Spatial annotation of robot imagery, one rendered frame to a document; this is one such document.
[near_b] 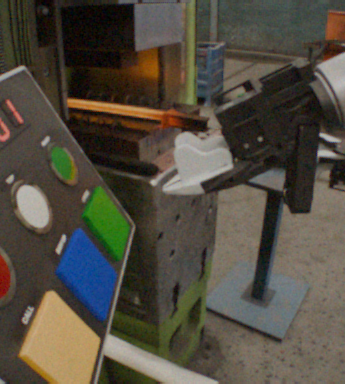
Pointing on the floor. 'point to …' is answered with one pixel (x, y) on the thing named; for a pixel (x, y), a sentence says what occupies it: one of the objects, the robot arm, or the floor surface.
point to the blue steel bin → (210, 70)
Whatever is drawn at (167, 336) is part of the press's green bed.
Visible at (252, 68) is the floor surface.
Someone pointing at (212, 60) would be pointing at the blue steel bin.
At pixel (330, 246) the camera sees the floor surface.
